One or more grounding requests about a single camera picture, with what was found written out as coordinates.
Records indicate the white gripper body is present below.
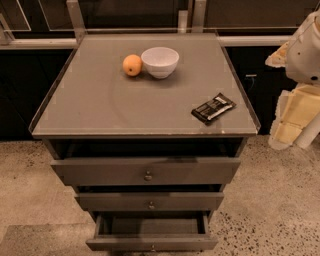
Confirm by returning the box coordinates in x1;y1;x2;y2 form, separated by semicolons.
280;83;320;130

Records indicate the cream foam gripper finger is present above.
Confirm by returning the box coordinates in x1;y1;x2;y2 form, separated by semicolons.
268;120;302;150

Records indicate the grey bottom drawer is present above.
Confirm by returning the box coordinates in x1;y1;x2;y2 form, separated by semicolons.
86;212;217;252

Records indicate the grey drawer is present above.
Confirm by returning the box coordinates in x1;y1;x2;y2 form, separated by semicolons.
76;192;224;211
51;157;240;186
86;212;217;252

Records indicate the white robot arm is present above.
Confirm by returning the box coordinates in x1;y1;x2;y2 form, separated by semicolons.
265;10;320;150

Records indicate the grey top drawer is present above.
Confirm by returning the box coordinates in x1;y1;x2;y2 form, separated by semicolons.
51;157;240;186

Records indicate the grey drawer cabinet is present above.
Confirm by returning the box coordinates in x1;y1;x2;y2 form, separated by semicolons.
28;32;261;214

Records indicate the grey middle drawer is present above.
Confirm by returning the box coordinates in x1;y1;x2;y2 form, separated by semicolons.
76;192;224;211

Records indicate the black snack bar wrapper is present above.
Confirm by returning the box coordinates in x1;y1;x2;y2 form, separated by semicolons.
191;93;236;125

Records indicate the white ceramic bowl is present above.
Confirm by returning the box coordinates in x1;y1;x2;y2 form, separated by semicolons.
141;47;180;79

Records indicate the orange fruit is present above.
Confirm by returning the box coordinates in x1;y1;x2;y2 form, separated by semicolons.
122;54;143;77

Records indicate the white pipe post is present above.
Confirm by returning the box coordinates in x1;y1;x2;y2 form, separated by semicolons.
295;113;320;149

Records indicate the metal window frame rail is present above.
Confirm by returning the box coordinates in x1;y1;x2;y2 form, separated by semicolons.
0;0;320;51

